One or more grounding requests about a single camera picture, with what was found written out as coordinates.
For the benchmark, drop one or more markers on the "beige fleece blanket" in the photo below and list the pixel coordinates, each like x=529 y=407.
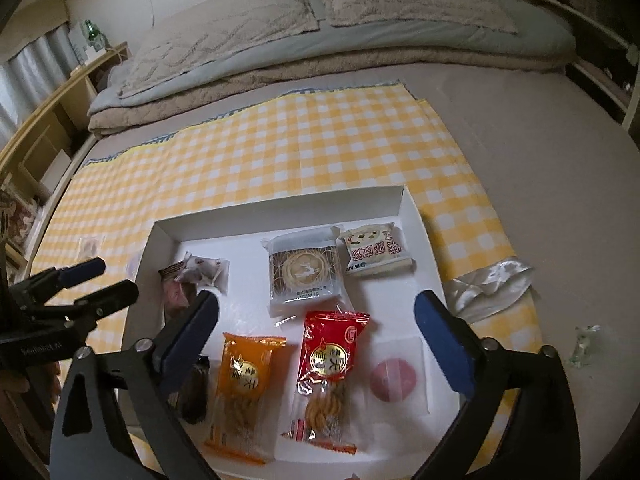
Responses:
x=300 y=72

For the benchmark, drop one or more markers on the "dark brown snack packet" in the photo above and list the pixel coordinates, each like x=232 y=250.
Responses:
x=175 y=295

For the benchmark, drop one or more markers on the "wooden bedside shelf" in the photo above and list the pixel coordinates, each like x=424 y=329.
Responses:
x=55 y=100

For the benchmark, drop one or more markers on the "small clear round snack packet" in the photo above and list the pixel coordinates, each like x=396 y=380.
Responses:
x=91 y=245

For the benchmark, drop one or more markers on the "white red-lettered snack packet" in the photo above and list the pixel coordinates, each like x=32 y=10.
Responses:
x=375 y=250

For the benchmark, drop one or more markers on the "white box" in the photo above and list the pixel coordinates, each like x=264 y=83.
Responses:
x=80 y=40

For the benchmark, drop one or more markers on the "wooden wall shelf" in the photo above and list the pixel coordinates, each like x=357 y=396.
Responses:
x=600 y=85

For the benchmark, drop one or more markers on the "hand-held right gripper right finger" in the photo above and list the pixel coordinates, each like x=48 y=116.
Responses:
x=445 y=345

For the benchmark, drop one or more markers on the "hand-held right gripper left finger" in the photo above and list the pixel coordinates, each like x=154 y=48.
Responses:
x=190 y=340

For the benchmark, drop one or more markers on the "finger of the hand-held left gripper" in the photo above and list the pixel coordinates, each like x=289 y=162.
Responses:
x=110 y=294
x=80 y=270

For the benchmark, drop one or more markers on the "small pinkish candy packet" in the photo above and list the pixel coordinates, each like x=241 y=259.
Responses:
x=205 y=267

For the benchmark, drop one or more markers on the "yellow checkered cloth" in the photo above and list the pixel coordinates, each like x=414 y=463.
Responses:
x=300 y=150

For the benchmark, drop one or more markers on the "round pastry grey packet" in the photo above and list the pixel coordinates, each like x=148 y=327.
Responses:
x=305 y=270

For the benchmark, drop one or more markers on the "red snack packet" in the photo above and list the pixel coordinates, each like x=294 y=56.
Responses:
x=330 y=350

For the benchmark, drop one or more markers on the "beige textured pillow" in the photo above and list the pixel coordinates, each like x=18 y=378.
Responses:
x=215 y=35
x=415 y=0

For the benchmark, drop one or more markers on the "person's left hand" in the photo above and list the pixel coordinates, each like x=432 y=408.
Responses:
x=15 y=385

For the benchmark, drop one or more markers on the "orange snack packet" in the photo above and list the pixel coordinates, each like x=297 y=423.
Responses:
x=245 y=380

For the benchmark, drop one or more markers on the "pink round snack clear packet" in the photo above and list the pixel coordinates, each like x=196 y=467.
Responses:
x=395 y=377

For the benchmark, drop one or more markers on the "grey curtain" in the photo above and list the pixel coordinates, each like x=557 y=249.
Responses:
x=25 y=75

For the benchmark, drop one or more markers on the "patterned picture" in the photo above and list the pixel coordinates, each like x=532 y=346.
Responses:
x=17 y=220

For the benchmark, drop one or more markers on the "green bottle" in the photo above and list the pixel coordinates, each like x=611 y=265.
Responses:
x=92 y=35

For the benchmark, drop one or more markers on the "dark foil snack packet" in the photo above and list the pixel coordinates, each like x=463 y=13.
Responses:
x=195 y=395

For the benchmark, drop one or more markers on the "white cardboard tray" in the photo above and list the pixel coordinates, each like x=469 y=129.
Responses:
x=245 y=280

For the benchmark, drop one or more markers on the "crumpled silver wrapper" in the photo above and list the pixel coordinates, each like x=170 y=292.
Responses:
x=490 y=280

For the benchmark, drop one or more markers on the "grey-blue duvet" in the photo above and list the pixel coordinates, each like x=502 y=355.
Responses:
x=400 y=40

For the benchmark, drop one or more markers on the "small clear wrapper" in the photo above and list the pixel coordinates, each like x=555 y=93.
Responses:
x=585 y=345

